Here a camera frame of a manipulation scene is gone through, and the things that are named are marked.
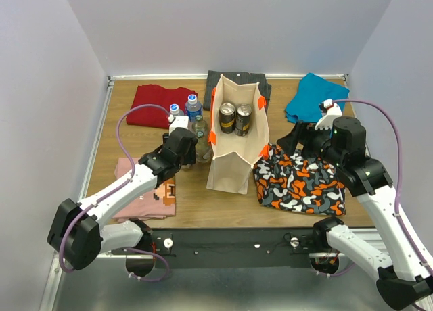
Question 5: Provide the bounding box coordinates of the aluminium table frame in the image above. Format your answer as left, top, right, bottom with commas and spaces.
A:
39, 76, 392, 310

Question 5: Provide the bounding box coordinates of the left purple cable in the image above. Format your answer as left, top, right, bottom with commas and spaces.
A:
58, 103, 173, 273

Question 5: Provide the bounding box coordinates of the silver can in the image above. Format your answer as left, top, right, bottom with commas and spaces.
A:
219, 102, 235, 134
235, 104, 252, 137

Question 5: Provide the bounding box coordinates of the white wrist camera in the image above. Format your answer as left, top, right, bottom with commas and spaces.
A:
167, 114, 189, 134
315, 99, 342, 130

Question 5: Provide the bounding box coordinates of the folded pink graphic shirt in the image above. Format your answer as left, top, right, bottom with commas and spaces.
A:
113, 178, 176, 222

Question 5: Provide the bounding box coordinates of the blue cap bottle front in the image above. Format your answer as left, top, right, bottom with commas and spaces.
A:
185, 94, 202, 122

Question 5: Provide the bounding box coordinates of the folded dark grey garment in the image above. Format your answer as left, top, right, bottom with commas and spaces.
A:
202, 70, 271, 111

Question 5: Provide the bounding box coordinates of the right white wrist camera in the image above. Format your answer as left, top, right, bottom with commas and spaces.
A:
315, 99, 342, 130

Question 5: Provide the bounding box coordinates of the folded teal shirt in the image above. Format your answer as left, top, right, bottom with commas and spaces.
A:
285, 73, 350, 124

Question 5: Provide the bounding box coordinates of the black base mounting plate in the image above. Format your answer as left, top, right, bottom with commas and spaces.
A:
111, 226, 352, 270

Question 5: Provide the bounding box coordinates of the blue cap water bottle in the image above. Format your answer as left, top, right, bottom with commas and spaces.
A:
170, 103, 185, 117

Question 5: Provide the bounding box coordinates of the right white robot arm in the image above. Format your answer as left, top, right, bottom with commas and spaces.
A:
277, 117, 432, 310

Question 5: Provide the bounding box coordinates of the orange camouflage folded garment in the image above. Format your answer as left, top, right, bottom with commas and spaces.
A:
253, 145, 346, 216

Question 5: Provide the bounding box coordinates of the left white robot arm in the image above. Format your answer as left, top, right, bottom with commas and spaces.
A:
47, 128, 198, 272

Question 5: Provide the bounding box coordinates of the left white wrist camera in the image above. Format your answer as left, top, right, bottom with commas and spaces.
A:
167, 114, 189, 134

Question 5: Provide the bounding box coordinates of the beige canvas tote bag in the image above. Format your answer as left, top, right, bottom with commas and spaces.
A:
206, 75, 269, 195

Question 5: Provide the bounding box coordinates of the folded red shirt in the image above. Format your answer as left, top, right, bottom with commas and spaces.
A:
126, 85, 197, 129

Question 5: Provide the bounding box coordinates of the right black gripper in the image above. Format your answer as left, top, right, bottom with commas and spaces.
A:
277, 118, 345, 166

